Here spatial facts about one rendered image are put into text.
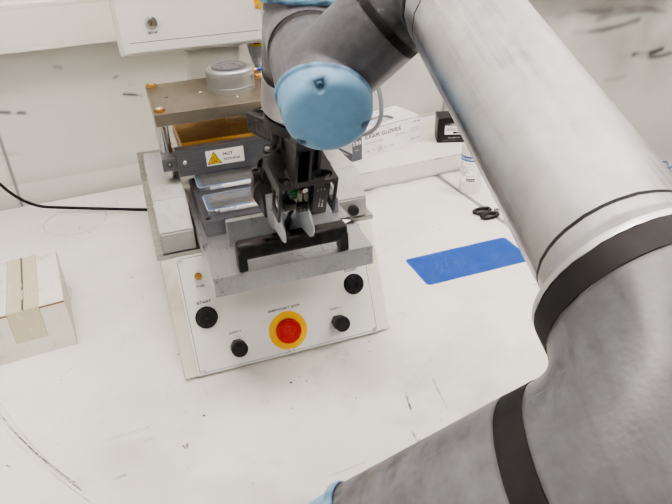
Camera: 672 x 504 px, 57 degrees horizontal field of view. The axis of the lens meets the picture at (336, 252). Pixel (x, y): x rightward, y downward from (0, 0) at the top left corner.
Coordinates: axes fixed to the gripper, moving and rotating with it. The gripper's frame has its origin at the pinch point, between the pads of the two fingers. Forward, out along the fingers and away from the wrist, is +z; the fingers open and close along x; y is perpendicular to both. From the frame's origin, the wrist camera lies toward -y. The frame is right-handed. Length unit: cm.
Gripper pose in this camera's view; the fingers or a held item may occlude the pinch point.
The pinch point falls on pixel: (284, 227)
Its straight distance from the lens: 82.4
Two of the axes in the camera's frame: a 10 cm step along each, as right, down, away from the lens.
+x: 9.2, -2.2, 3.2
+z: -0.9, 6.7, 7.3
